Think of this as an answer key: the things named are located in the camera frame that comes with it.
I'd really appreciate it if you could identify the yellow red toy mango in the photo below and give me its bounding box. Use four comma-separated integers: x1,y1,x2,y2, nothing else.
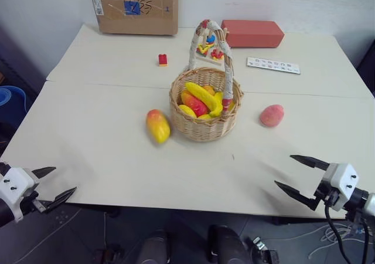
145,109,171,144

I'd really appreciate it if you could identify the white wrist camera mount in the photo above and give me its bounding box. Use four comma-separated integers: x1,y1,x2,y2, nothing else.
0,166,40,224
315,163,359,212

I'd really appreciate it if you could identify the brown cardboard box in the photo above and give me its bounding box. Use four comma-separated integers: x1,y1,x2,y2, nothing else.
87,0,179,36

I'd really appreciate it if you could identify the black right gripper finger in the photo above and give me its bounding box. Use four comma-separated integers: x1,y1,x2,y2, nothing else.
274,180,321,211
289,154,330,172

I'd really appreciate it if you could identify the red orange toy mango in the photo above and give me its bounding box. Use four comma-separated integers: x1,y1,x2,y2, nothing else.
180,90,209,117

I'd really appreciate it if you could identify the wicker basket with handle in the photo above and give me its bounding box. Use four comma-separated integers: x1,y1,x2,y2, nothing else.
169,19,244,143

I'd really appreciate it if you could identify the yellow toy lemon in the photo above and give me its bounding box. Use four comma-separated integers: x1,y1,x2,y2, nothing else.
178,104,197,119

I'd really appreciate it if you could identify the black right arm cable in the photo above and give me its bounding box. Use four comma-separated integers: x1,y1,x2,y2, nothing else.
323,196,373,264

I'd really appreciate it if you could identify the blue round container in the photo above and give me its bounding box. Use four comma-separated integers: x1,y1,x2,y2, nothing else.
0,85,26,121

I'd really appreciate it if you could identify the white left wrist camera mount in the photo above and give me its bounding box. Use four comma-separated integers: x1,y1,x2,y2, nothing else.
0,166,40,224

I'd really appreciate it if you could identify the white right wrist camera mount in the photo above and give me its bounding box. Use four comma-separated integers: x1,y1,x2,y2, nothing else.
315,163,359,212

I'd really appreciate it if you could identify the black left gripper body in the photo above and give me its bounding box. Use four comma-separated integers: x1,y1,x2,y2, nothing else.
18,187,55,215

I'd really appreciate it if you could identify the dark rounded shape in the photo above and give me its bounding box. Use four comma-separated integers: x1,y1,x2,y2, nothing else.
136,230,172,264
207,224,250,264

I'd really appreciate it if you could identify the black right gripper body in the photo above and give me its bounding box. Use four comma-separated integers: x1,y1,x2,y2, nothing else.
312,181,341,209

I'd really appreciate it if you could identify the white card with letters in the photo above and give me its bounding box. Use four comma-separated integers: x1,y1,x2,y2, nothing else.
246,57,301,75

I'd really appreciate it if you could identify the white cable on floor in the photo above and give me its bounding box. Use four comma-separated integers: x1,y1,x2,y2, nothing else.
307,222,375,260

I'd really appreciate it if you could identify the yellow toy banana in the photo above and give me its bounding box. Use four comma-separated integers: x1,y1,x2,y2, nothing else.
185,82,225,119

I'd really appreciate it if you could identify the pink toy peach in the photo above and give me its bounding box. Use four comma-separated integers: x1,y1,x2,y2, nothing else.
259,104,285,128

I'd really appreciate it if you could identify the red rectangular box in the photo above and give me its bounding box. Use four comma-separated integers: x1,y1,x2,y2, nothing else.
220,19,285,49

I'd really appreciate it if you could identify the colourful wooden stacking toy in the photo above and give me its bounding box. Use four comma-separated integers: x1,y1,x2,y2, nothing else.
195,31,226,66

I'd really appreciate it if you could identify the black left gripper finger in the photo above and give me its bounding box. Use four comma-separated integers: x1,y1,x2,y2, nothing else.
45,187,78,214
31,166,57,179

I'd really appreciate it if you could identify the black white connector plug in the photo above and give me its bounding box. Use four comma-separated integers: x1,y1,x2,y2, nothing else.
250,236,279,264

